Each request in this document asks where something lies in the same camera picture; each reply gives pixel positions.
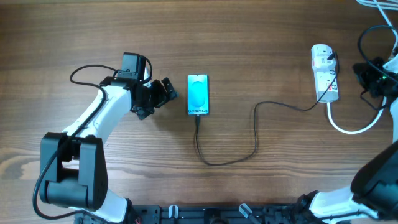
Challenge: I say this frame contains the white power strip cord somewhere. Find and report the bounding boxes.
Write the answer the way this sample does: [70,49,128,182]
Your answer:
[326,0,398,135]

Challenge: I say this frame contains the white cables at corner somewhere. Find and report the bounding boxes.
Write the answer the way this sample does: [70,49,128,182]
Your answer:
[355,0,398,12]

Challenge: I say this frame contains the black left camera cable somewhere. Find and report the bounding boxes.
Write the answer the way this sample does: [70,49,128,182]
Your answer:
[32,64,119,220]

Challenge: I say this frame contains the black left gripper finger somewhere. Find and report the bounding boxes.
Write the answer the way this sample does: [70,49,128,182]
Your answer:
[151,80,169,108]
[162,77,178,100]

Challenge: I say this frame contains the white power strip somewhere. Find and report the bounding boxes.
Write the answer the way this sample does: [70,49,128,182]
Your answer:
[311,44,339,103]

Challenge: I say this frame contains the black charger cable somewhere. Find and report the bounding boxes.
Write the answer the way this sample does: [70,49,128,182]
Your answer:
[194,51,341,167]

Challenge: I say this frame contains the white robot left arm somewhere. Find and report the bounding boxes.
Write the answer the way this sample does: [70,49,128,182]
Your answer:
[32,52,178,223]

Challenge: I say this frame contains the smartphone with teal screen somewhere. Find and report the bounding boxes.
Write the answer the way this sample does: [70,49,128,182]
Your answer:
[187,74,210,115]

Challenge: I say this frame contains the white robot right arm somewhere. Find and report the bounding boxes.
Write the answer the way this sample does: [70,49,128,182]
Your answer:
[290,57,397,223]

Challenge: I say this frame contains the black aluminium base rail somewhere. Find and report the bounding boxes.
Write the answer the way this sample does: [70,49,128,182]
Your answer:
[126,204,310,224]

